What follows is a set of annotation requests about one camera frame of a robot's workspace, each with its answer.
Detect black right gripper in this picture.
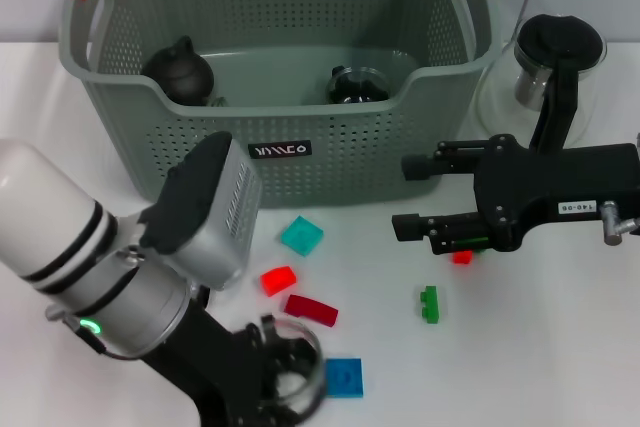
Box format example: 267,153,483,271
390,134,640,257

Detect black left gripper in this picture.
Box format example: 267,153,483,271
143,305,322,427

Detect blue square building block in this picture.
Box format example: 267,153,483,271
325,357,365,399

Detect dark red curved block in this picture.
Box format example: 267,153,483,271
284,294,340,328

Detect green long building block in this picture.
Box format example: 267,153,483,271
452,235,490,254

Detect grey-green perforated storage bin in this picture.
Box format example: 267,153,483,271
58,0,503,209

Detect bright red sloped block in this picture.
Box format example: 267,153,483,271
259,265,297,297

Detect green notched building block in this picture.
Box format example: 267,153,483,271
418,285,442,324

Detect teal square building block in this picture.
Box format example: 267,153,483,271
279,215,325,258

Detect metal plug right gripper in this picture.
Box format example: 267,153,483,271
601,200,640,247

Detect glass teapot black lid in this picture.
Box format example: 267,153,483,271
474,14,609,151

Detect small black clay teapot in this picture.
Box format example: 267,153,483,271
141,35,216,107

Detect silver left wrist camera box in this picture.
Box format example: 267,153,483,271
138,130,263,293

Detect left arm cable with plug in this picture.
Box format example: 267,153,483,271
62,316,146,361

